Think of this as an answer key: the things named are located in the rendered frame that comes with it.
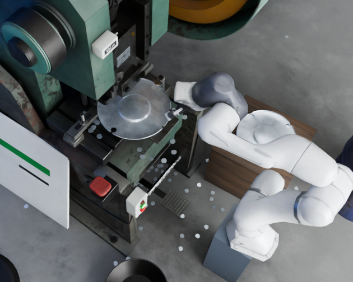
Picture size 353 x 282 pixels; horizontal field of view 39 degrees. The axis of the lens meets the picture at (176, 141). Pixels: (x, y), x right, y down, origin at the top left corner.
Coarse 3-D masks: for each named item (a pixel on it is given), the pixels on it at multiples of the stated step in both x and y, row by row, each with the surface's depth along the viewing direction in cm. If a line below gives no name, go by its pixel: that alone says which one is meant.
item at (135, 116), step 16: (144, 80) 201; (128, 96) 196; (144, 96) 197; (160, 96) 197; (112, 112) 192; (128, 112) 192; (144, 112) 192; (160, 112) 194; (128, 128) 189; (144, 128) 190; (160, 128) 190
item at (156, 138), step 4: (172, 120) 192; (176, 120) 193; (168, 124) 191; (172, 124) 192; (164, 128) 190; (168, 128) 191; (172, 128) 191; (160, 132) 190; (164, 132) 190; (168, 132) 190; (152, 136) 188; (156, 136) 189; (160, 136) 189; (164, 136) 189; (152, 140) 188; (156, 140) 188; (160, 140) 188
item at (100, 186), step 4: (100, 176) 181; (96, 180) 180; (100, 180) 180; (104, 180) 180; (92, 184) 179; (96, 184) 180; (100, 184) 179; (104, 184) 180; (108, 184) 180; (92, 188) 179; (96, 188) 179; (100, 188) 179; (104, 188) 179; (108, 188) 179; (96, 192) 178; (100, 192) 178; (104, 192) 178
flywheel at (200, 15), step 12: (180, 0) 187; (192, 0) 184; (204, 0) 181; (216, 0) 175; (228, 0) 168; (240, 0) 164; (180, 12) 188; (192, 12) 184; (204, 12) 180; (216, 12) 176; (228, 12) 172
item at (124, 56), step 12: (120, 24) 164; (132, 24) 164; (120, 36) 161; (132, 36) 168; (120, 48) 165; (132, 48) 173; (120, 60) 170; (132, 60) 178; (120, 72) 173; (132, 72) 179; (120, 84) 176; (132, 84) 183; (108, 96) 183; (120, 96) 182
